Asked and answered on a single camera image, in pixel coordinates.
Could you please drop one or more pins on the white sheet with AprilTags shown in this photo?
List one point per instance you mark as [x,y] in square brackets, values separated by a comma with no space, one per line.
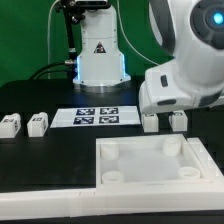
[96,116]

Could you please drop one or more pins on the white L-shaped obstacle fence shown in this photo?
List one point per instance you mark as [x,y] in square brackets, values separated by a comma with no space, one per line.
[125,199]

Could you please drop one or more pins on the white square tabletop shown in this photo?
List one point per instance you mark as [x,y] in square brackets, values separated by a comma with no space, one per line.
[147,160]

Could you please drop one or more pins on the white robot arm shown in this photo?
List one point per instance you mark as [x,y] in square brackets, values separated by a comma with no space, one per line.
[192,33]

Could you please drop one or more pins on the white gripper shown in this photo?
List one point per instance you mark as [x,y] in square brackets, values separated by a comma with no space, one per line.
[159,93]

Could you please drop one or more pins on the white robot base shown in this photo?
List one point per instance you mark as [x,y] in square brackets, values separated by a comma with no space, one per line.
[91,26]

